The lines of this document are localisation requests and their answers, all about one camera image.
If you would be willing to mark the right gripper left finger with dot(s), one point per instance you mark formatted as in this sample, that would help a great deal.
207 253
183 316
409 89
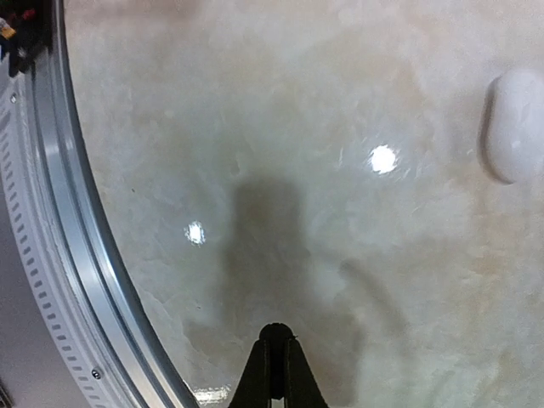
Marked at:
253 390

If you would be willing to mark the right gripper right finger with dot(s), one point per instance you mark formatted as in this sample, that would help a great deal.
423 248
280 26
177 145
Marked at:
300 387

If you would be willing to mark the white oblong charging case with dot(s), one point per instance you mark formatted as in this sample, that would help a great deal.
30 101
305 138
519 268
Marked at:
513 126

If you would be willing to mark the aluminium front rail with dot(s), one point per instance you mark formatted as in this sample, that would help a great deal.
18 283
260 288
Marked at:
76 275

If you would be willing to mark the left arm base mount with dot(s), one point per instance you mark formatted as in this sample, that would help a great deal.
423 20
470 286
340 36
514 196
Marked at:
25 32

